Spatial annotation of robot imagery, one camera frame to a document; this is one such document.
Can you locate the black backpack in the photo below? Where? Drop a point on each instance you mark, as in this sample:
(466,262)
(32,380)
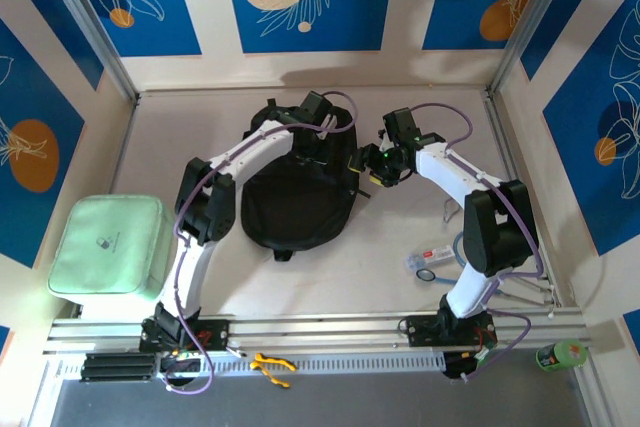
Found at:
(295,207)

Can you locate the clear plastic pencil box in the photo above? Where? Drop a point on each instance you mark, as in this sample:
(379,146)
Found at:
(430,257)

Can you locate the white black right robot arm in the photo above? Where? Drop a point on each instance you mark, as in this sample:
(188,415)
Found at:
(445,172)

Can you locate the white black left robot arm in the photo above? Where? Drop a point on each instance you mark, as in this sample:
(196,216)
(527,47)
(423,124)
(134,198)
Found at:
(250,152)

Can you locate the blue stethoscope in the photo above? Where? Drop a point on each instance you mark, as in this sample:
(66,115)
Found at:
(425,274)

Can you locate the thin silver metal rod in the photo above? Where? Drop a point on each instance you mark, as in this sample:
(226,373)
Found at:
(532,284)
(527,300)

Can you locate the yellow clips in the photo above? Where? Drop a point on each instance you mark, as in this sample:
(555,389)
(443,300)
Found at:
(272,366)

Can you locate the mint green zip pouch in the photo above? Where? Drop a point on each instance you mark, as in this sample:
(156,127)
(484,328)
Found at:
(105,247)

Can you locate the green bottle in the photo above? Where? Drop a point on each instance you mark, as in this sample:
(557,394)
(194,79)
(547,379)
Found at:
(560,354)

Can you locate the black ribbed block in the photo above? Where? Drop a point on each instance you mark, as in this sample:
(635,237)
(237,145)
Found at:
(117,367)

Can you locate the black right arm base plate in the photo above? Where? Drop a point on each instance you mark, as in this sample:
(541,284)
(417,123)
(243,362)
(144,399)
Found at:
(422,331)

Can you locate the aluminium front rail frame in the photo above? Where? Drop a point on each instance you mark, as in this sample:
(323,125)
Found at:
(325,329)

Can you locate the aluminium corner post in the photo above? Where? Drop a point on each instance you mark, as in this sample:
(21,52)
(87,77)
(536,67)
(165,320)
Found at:
(90,22)
(530,17)

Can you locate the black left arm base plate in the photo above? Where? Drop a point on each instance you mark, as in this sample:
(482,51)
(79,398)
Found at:
(215,334)

